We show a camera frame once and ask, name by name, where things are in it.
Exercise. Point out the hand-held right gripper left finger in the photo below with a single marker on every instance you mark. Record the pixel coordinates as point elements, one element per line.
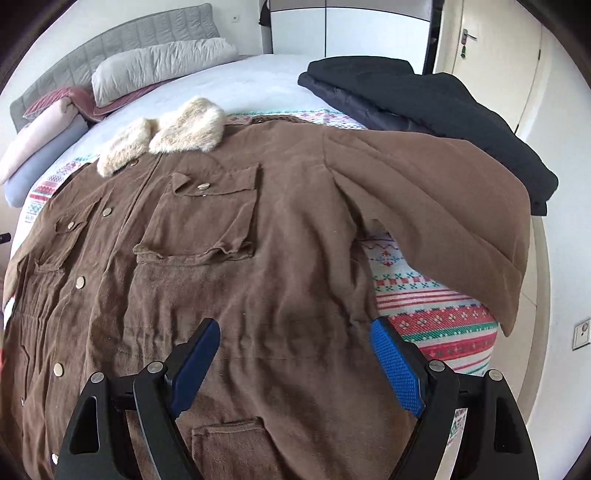
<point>196,364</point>

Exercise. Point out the dark pink pillow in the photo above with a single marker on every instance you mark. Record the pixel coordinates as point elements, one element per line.
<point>83,99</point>

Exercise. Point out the white wall socket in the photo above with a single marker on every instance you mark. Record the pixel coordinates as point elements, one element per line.
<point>581,333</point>

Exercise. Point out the patterned knit blanket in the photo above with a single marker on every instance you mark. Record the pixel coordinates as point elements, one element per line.
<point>429,314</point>

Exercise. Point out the white bed sheet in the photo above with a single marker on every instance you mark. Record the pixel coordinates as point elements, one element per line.
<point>240,87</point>

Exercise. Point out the brown fur-collared jacket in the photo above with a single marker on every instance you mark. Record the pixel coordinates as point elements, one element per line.
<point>258,258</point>

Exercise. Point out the folded black jacket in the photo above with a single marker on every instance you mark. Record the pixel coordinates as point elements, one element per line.
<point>415,106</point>

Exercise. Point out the grey pillow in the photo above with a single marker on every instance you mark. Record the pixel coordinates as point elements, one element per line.
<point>157,64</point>

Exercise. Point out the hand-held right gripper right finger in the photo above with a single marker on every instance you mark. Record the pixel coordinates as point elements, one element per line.
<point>397,364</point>

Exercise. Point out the white door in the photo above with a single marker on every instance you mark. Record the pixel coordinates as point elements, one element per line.
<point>489,50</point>

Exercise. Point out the white wardrobe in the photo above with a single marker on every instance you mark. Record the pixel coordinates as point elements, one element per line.
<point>346,25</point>

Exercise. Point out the light blue pillow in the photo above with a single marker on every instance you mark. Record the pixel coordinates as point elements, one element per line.
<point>46,159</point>

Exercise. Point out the grey padded headboard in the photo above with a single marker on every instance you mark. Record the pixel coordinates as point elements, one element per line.
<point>92,50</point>

